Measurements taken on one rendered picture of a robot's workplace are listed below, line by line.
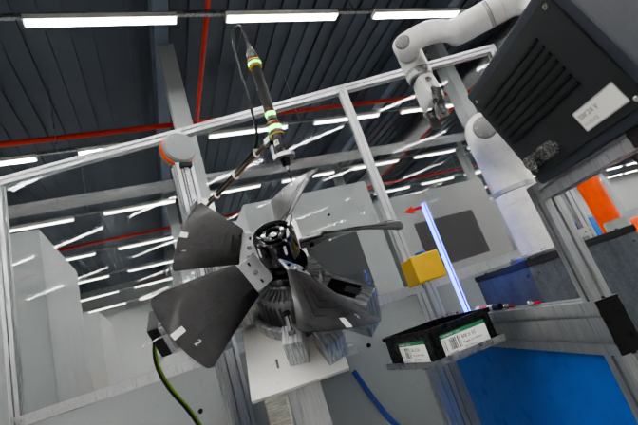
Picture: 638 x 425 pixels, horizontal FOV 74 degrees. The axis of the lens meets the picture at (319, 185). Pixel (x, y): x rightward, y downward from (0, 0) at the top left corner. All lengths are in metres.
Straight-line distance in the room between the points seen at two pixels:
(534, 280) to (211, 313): 0.77
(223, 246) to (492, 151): 0.81
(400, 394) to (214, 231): 1.05
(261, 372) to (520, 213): 0.82
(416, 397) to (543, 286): 0.98
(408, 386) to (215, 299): 1.07
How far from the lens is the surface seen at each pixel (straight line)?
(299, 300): 0.99
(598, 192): 4.94
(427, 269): 1.48
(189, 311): 1.12
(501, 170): 1.29
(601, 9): 0.58
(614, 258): 1.24
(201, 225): 1.37
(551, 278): 1.14
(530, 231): 1.27
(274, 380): 1.22
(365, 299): 1.15
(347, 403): 1.93
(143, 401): 2.03
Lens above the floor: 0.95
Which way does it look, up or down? 18 degrees up
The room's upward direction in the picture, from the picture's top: 19 degrees counter-clockwise
